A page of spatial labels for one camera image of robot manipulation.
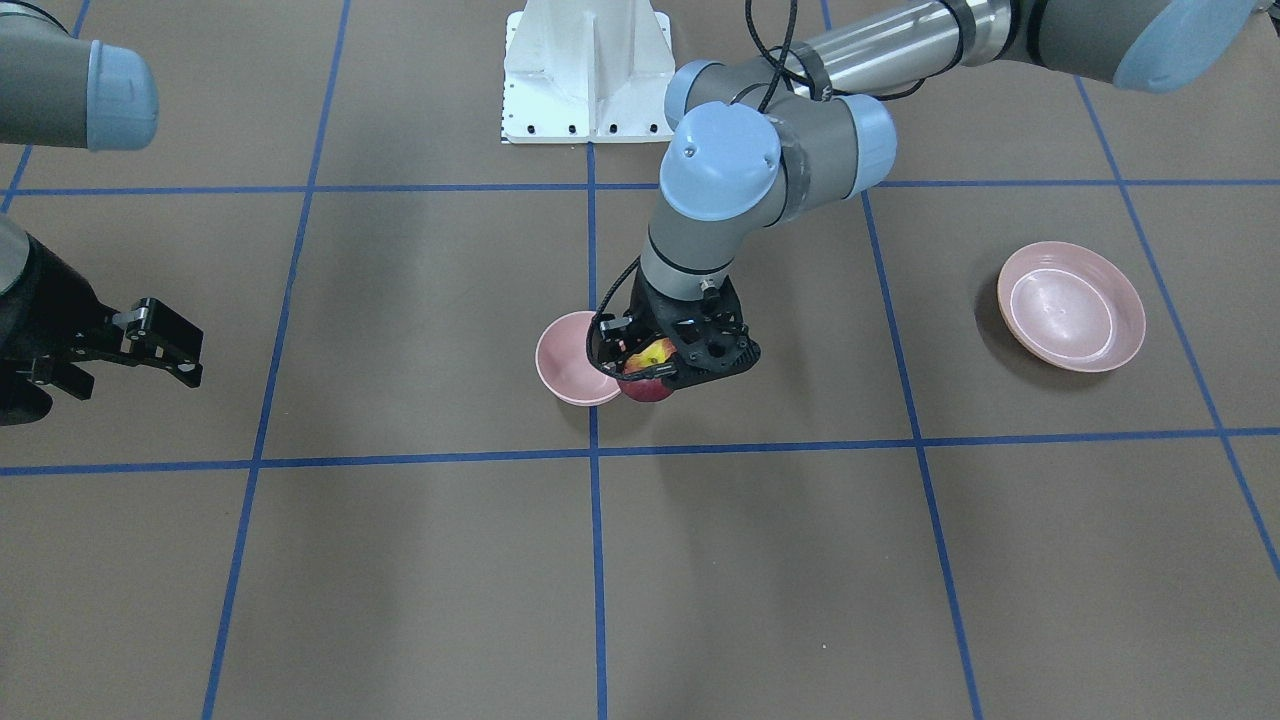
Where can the red yellow apple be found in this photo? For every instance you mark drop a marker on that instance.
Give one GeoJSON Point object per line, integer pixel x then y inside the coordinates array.
{"type": "Point", "coordinates": [649, 388]}

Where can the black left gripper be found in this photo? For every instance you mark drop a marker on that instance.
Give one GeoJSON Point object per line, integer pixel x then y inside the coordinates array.
{"type": "Point", "coordinates": [646, 305]}

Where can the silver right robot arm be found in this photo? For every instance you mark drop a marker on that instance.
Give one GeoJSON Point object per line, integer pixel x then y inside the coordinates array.
{"type": "Point", "coordinates": [61, 91]}

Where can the white pedestal column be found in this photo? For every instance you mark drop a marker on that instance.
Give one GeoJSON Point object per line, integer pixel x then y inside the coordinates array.
{"type": "Point", "coordinates": [586, 72]}

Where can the pink bowl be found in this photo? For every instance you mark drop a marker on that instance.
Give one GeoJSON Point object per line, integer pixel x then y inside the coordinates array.
{"type": "Point", "coordinates": [562, 362]}

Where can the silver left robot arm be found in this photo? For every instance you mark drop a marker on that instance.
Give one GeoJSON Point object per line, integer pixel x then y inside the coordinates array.
{"type": "Point", "coordinates": [807, 123]}

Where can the pink plate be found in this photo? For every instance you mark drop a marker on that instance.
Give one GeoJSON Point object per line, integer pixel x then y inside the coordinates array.
{"type": "Point", "coordinates": [1071, 308]}

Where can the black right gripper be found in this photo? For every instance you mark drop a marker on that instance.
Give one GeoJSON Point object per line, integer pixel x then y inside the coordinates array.
{"type": "Point", "coordinates": [40, 300]}

